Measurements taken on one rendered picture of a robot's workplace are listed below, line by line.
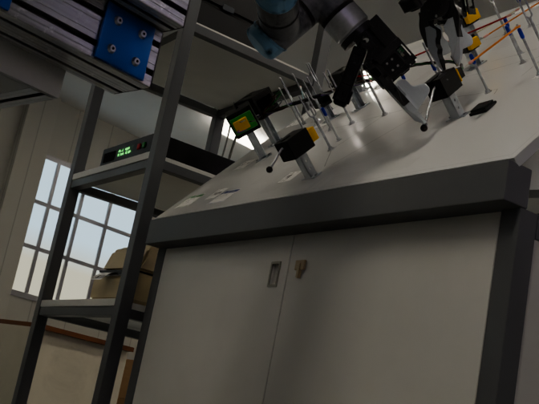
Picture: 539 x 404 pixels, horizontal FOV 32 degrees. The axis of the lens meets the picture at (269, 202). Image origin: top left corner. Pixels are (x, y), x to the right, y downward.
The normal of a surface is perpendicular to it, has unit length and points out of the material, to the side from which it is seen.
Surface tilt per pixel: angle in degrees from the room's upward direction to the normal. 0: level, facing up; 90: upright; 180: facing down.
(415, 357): 90
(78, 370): 90
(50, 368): 90
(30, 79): 90
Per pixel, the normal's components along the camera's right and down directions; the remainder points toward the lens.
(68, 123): 0.73, -0.03
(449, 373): -0.80, -0.29
